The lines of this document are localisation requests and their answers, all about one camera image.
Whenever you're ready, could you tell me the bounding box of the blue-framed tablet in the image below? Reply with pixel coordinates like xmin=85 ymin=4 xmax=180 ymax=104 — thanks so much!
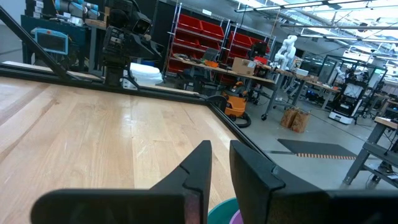
xmin=30 ymin=27 xmax=70 ymax=56

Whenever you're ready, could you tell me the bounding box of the teal large plastic plate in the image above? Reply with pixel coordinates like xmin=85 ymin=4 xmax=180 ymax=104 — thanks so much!
xmin=207 ymin=197 xmax=241 ymax=224

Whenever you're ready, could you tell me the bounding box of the brown paper bag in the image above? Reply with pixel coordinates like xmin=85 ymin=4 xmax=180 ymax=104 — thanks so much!
xmin=290 ymin=110 xmax=312 ymax=134
xmin=279 ymin=107 xmax=300 ymax=129

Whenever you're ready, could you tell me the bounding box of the hazard-striped black mat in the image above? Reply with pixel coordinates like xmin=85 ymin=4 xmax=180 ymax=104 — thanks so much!
xmin=275 ymin=138 xmax=359 ymax=161

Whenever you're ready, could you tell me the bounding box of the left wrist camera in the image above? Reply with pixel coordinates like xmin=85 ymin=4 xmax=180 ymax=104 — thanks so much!
xmin=132 ymin=17 xmax=153 ymax=35

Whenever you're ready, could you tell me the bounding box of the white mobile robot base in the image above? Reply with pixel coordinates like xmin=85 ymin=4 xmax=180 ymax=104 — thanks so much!
xmin=328 ymin=67 xmax=365 ymax=126

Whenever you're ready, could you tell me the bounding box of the black vacuum hose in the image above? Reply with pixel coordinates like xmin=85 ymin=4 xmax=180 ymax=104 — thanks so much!
xmin=232 ymin=111 xmax=252 ymax=129

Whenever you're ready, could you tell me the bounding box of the grey-legged wooden table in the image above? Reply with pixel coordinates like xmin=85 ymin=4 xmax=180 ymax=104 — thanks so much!
xmin=341 ymin=116 xmax=398 ymax=191

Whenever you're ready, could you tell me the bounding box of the white foam stack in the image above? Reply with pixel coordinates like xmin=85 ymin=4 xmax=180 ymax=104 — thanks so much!
xmin=123 ymin=62 xmax=164 ymax=91

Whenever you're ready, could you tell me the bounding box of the purple plastic plate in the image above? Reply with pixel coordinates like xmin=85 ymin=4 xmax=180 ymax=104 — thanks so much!
xmin=229 ymin=209 xmax=244 ymax=224

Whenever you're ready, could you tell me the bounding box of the cardboard box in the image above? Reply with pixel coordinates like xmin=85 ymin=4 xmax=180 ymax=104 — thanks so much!
xmin=231 ymin=57 xmax=257 ymax=77

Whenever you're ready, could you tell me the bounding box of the dark blue cabinet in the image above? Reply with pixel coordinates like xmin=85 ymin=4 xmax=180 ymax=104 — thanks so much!
xmin=20 ymin=14 xmax=93 ymax=73

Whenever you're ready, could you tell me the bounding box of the orange shop vacuum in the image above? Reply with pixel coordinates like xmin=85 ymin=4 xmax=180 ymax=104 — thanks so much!
xmin=221 ymin=81 xmax=249 ymax=119

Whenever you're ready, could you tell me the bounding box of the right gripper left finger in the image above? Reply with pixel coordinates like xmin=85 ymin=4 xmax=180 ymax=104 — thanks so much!
xmin=30 ymin=139 xmax=213 ymax=224

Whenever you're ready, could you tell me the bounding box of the wire rack with red bins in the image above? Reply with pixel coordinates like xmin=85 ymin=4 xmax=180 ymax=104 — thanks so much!
xmin=167 ymin=2 xmax=231 ymax=77
xmin=227 ymin=23 xmax=272 ymax=65

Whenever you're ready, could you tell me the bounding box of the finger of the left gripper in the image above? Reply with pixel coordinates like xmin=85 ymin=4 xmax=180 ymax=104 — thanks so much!
xmin=136 ymin=33 xmax=164 ymax=60

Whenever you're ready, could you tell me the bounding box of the long wooden workbench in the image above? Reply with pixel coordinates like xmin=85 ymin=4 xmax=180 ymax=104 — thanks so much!
xmin=173 ymin=53 xmax=340 ymax=123

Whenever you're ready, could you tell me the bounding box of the ceiling light strip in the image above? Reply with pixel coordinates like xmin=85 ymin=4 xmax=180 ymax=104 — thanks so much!
xmin=233 ymin=0 xmax=332 ymax=14

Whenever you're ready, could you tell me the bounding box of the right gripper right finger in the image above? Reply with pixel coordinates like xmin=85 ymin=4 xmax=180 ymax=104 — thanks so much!
xmin=229 ymin=139 xmax=398 ymax=224

